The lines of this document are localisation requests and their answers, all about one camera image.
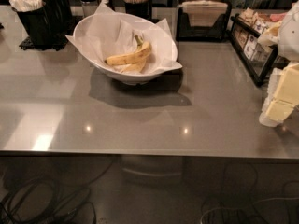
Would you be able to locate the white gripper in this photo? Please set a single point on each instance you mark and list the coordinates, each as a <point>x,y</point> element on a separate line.
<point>290,36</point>

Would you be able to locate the white paper liner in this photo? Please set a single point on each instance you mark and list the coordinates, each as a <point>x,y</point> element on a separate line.
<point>106,31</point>

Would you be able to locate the black napkin holder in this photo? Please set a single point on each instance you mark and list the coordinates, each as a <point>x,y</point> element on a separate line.
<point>214,33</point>

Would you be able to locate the brown paper napkins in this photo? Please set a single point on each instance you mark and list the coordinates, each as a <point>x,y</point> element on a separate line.
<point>203,13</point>

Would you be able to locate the black condiment packet rack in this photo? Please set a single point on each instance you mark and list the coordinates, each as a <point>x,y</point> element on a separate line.
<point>259,62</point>

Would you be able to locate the black stirrer cup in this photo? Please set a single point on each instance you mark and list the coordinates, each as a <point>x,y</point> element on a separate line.
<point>142,10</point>

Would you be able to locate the black cutlery holder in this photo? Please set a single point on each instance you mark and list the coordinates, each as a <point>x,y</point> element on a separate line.
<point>47,25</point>

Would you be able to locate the white ceramic bowl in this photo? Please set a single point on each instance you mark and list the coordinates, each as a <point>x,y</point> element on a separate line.
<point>130,75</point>

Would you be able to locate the yellow banana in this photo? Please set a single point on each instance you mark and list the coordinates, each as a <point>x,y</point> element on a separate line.
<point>132,67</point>
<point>142,52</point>

